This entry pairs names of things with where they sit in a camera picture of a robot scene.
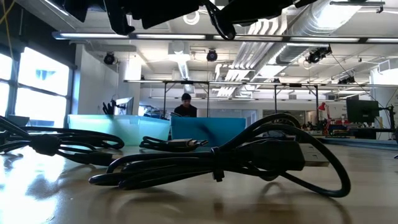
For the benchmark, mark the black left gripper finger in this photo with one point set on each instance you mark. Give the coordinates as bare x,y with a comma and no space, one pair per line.
119,18

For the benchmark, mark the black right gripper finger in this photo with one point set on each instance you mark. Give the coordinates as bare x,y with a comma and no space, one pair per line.
168,9

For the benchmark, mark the long ceiling light strip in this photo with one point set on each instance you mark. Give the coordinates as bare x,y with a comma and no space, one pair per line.
171,36

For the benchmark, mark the black ceiling spotlight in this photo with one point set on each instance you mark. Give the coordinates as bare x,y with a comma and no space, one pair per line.
109,58
212,55

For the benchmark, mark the large window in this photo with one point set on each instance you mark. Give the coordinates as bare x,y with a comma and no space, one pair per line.
43,71

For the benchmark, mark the person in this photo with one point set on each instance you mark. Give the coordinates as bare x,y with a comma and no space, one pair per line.
186,109

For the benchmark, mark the translucent teal plastic bin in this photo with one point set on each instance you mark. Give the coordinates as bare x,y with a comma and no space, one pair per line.
118,129

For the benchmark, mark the red desk lamp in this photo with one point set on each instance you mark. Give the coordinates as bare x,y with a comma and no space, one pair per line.
323,107

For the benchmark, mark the blue plastic bin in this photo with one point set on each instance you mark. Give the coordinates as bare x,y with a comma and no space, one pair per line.
208,130

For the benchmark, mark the black computer monitor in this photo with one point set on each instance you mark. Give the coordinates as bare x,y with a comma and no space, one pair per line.
362,111

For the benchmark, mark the silver ventilation duct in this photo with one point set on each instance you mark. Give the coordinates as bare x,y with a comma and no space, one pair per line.
311,21

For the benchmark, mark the black ceiling camera rig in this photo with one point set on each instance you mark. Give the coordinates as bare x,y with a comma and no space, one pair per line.
318,54

